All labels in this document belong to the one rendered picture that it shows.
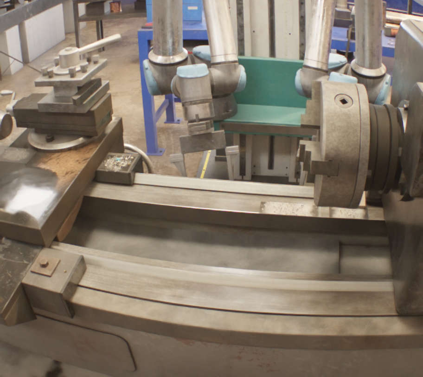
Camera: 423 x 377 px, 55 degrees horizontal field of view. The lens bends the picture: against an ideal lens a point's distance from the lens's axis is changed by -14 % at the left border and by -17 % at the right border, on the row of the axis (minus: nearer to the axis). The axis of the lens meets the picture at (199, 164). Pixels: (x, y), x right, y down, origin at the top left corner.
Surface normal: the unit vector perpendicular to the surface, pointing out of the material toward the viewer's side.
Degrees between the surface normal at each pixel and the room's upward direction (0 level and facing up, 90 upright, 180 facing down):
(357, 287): 49
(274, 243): 11
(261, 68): 90
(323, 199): 119
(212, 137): 66
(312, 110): 53
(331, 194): 108
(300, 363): 90
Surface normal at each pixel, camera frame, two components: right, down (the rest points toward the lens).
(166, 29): -0.01, 0.65
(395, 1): -0.21, 0.51
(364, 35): -0.60, 0.57
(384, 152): -0.21, 0.16
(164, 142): -0.04, -0.86
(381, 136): -0.18, -0.23
